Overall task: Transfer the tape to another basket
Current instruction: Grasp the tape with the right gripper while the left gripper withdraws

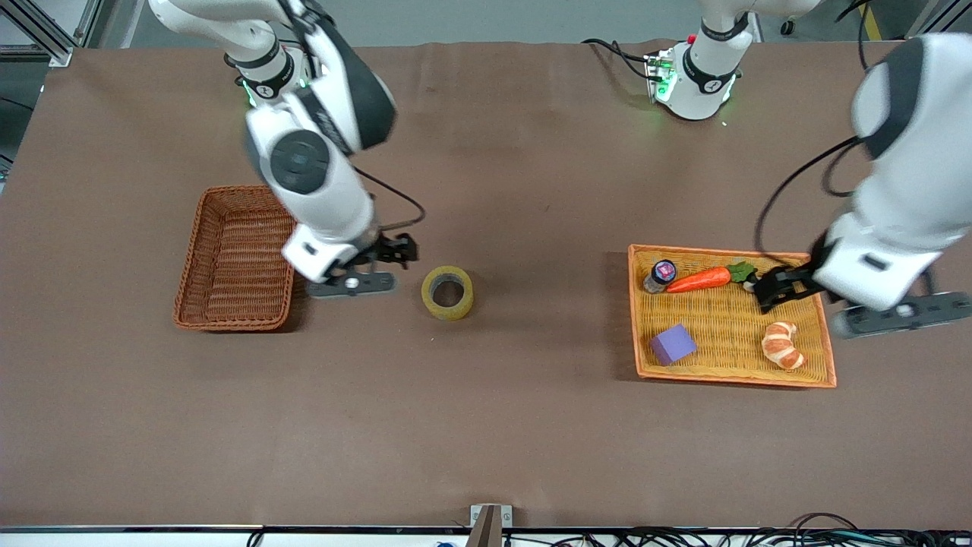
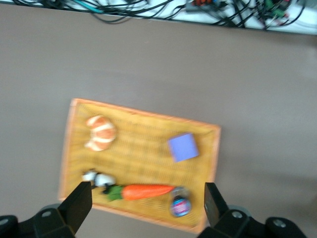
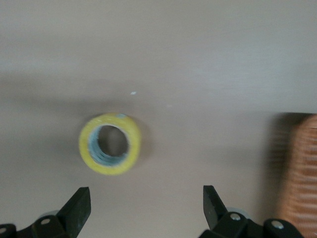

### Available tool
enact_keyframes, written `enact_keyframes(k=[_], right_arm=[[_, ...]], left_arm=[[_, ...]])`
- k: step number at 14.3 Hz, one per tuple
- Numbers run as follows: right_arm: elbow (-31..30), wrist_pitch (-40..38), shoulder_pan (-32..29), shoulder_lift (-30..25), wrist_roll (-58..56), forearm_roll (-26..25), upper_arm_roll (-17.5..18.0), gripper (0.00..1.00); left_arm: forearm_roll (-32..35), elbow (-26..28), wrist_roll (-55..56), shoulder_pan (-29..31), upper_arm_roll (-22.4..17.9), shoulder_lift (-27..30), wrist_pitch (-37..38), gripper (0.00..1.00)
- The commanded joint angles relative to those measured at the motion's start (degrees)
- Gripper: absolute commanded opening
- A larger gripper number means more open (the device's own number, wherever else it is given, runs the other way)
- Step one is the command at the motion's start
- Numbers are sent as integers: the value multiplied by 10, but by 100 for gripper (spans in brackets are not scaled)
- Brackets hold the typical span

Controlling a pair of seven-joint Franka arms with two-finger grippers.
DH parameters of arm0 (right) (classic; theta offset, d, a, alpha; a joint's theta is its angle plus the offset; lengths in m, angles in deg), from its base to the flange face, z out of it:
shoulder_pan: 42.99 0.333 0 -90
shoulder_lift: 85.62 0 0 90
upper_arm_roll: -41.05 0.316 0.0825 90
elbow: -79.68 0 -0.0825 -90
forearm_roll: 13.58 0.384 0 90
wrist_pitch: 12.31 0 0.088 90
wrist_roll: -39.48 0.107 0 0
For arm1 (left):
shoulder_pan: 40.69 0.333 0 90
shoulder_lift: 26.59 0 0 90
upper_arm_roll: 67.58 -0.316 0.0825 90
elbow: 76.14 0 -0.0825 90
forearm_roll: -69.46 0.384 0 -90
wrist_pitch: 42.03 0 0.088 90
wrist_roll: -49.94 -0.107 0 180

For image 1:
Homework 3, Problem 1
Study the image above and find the yellowish clear tape roll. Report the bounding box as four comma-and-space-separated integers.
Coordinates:
421, 265, 475, 321

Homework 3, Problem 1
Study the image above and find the yellow flat wicker basket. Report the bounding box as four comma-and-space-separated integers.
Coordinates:
627, 243, 838, 390

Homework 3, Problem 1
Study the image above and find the brown deep wicker basket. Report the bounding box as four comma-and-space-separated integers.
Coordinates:
172, 185, 305, 333

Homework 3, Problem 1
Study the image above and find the toy croissant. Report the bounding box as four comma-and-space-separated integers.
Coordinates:
761, 321, 806, 372

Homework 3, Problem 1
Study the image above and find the orange toy carrot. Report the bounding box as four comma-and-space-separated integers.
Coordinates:
666, 261, 758, 295

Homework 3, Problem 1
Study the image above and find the small jar purple lid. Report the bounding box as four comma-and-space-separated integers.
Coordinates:
643, 259, 678, 295

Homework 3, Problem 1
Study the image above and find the purple foam cube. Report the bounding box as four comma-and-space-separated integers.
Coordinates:
650, 324, 698, 368

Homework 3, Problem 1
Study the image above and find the table cover cloth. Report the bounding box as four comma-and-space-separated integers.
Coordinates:
0, 38, 972, 530

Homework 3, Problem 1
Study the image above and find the aluminium frame profile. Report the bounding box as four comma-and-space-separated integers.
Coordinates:
907, 0, 972, 39
0, 0, 77, 69

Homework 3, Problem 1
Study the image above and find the black cable tangle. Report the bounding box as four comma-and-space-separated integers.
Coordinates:
505, 513, 972, 547

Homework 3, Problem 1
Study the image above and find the black arm base cable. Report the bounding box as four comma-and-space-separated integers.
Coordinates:
581, 36, 655, 81

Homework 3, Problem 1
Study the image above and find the grey metal mount bracket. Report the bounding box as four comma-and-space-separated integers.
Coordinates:
469, 504, 514, 529

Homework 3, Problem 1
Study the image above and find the camera stand post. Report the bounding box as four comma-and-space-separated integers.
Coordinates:
465, 507, 503, 547

